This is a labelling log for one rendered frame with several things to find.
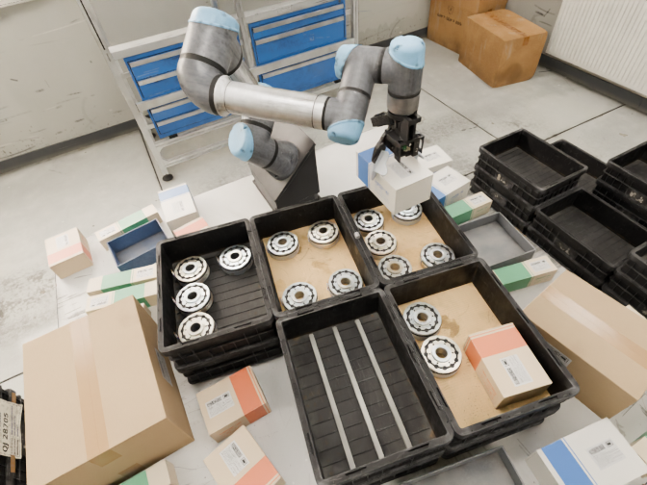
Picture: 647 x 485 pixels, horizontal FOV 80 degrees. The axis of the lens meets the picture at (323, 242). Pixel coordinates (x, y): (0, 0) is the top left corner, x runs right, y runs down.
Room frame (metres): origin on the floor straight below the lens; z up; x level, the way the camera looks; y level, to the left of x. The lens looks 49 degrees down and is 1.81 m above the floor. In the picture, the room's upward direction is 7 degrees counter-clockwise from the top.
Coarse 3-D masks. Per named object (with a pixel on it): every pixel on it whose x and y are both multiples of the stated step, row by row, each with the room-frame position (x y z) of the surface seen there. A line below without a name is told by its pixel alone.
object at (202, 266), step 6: (186, 258) 0.83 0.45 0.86; (192, 258) 0.83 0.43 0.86; (198, 258) 0.82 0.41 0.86; (180, 264) 0.81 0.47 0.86; (198, 264) 0.80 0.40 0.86; (204, 264) 0.80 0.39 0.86; (180, 270) 0.78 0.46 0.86; (198, 270) 0.77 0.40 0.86; (204, 270) 0.77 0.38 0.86; (180, 276) 0.76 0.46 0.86; (186, 276) 0.75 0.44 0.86; (192, 276) 0.75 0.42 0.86; (198, 276) 0.75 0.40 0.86; (186, 282) 0.74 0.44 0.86
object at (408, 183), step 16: (368, 160) 0.87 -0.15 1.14; (416, 160) 0.84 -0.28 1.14; (368, 176) 0.86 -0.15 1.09; (384, 176) 0.79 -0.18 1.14; (400, 176) 0.79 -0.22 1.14; (416, 176) 0.78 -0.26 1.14; (432, 176) 0.78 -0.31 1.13; (384, 192) 0.78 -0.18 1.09; (400, 192) 0.74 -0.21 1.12; (416, 192) 0.76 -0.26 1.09; (400, 208) 0.74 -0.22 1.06
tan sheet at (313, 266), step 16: (336, 224) 0.93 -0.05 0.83; (304, 240) 0.87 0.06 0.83; (304, 256) 0.80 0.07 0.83; (320, 256) 0.80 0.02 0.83; (336, 256) 0.79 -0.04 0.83; (272, 272) 0.75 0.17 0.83; (288, 272) 0.74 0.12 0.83; (304, 272) 0.74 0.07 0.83; (320, 272) 0.73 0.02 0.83; (320, 288) 0.67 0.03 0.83
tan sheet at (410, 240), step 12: (384, 216) 0.94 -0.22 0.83; (384, 228) 0.88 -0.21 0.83; (396, 228) 0.88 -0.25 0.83; (408, 228) 0.87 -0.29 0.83; (420, 228) 0.86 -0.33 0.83; (432, 228) 0.86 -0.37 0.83; (408, 240) 0.82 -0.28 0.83; (420, 240) 0.81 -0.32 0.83; (432, 240) 0.81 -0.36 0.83; (396, 252) 0.77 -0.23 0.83; (408, 252) 0.77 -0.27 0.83; (420, 252) 0.76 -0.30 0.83
